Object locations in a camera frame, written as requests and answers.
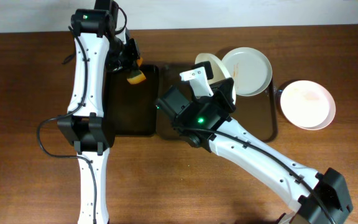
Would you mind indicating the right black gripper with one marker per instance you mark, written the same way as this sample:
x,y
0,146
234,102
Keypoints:
x,y
225,92

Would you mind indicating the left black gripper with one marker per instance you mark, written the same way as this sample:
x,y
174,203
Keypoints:
x,y
132,50

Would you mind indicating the white plate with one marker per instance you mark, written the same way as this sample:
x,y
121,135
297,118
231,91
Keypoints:
x,y
308,105
250,69
219,70

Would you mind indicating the green yellow sponge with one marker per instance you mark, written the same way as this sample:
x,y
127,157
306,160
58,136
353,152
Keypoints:
x,y
135,75

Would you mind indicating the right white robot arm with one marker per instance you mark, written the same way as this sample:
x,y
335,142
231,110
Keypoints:
x,y
205,121

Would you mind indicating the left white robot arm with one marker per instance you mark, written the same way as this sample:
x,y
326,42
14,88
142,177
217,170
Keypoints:
x,y
100,48

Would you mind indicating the right dark tray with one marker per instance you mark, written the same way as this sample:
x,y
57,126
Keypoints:
x,y
257,114

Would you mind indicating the dark tray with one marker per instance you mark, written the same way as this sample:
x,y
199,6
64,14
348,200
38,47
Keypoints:
x,y
257,114
131,108

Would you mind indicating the left dark tray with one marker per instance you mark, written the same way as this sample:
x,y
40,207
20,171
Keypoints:
x,y
131,108

